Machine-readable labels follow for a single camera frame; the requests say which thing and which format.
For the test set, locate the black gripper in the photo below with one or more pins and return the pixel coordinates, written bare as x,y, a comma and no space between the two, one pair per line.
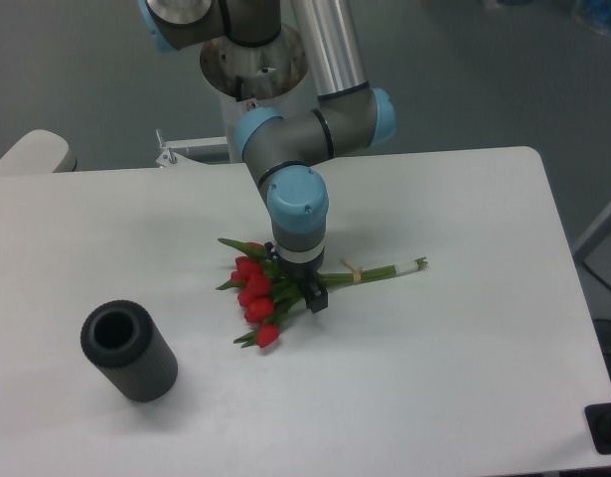
301,265

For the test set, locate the red tulip bouquet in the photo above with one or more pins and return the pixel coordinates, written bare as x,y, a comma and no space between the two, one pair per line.
267,297

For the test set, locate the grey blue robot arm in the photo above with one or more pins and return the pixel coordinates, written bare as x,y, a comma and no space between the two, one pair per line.
302,96

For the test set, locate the dark grey ribbed vase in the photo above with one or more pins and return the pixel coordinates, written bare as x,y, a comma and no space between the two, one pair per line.
122,341

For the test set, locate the black device at table edge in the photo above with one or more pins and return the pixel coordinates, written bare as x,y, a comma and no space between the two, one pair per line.
598,417

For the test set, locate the white chair armrest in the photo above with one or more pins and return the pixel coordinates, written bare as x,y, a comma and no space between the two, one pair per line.
38,152

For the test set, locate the blue plastic bag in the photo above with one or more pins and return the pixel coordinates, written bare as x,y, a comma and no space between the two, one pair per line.
593,14

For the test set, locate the white furniture frame right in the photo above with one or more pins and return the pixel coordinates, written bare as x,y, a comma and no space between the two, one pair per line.
597,231

